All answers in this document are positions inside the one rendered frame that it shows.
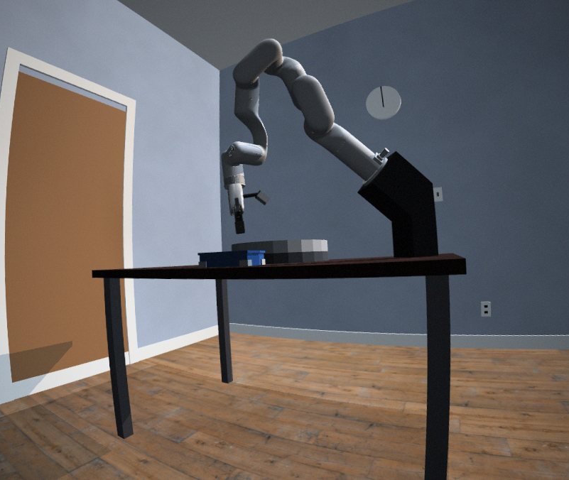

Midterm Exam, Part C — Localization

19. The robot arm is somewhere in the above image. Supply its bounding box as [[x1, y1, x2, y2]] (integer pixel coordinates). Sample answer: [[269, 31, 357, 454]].
[[222, 38, 389, 186]]

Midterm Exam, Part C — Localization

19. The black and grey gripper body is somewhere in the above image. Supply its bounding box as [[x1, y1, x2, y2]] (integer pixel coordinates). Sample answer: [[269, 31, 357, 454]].
[[224, 182, 245, 216]]

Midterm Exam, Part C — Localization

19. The blue tray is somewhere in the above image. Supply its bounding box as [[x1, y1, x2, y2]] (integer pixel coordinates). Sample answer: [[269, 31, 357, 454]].
[[197, 251, 265, 268]]

